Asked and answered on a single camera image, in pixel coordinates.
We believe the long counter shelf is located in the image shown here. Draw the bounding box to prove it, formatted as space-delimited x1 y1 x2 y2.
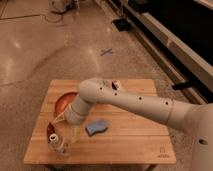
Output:
94 0 213 103

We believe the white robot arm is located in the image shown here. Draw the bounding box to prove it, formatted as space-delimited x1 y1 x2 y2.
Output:
54 78 213 171

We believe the wooden table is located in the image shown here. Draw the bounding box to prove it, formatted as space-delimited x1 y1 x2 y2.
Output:
23 80 176 165

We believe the white machine base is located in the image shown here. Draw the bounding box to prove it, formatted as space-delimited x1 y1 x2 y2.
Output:
48 0 79 13

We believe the blue tape cross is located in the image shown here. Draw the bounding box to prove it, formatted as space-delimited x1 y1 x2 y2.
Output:
100 48 113 56

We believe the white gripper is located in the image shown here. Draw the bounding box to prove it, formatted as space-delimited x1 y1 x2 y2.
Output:
52 105 84 143

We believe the orange bowl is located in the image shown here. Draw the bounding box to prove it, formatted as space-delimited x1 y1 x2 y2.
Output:
54 92 77 117

